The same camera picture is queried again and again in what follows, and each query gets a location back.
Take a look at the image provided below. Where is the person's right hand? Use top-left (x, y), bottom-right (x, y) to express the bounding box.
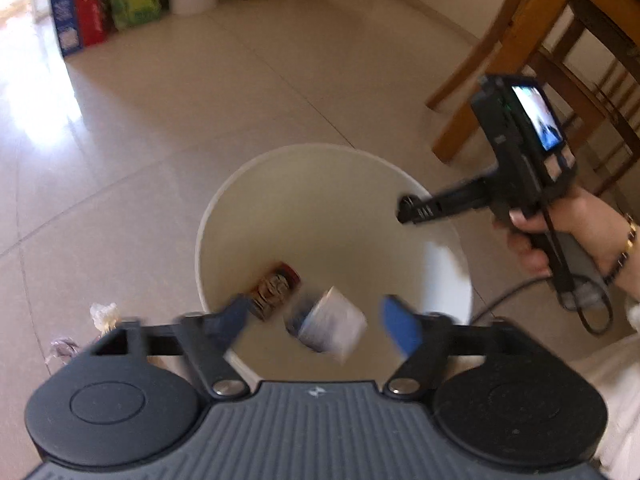
top-left (492, 185), bottom-right (628, 277)

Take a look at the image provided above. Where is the brown red drink can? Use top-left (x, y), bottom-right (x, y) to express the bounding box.
top-left (247, 261), bottom-right (303, 321)

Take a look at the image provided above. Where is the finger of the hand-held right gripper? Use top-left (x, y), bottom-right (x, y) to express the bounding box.
top-left (396, 174), bottom-right (496, 227)

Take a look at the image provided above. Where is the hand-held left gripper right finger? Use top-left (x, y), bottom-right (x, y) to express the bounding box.
top-left (381, 295), bottom-right (538, 401)

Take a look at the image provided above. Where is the red cardboard box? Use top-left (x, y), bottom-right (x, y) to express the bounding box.
top-left (74, 0), bottom-right (112, 47)

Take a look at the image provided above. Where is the clear crumpled wrapper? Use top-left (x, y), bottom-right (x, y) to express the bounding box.
top-left (46, 338), bottom-right (82, 363)

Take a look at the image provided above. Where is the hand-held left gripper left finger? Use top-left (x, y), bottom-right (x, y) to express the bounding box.
top-left (90, 295), bottom-right (253, 401)

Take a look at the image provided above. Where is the wooden chair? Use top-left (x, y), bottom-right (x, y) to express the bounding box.
top-left (425, 0), bottom-right (640, 198)

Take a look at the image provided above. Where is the black and gold bracelet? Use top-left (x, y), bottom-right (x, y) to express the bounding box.
top-left (602, 212), bottom-right (639, 285)

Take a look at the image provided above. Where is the black cable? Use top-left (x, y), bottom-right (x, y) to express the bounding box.
top-left (470, 195), bottom-right (623, 336)

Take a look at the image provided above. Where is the yellow snack packet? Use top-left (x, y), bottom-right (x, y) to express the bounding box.
top-left (89, 302), bottom-right (122, 335)

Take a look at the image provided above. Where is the blue cardboard box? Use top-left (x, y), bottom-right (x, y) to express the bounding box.
top-left (47, 0), bottom-right (85, 57)

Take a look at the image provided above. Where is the white plastic bin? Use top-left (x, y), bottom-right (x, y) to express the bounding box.
top-left (195, 143), bottom-right (473, 383)

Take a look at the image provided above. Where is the person's white clothing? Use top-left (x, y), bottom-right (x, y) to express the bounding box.
top-left (575, 300), bottom-right (640, 480)

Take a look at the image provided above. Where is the person's right forearm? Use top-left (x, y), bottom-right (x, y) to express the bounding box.
top-left (612, 210), bottom-right (640, 306)

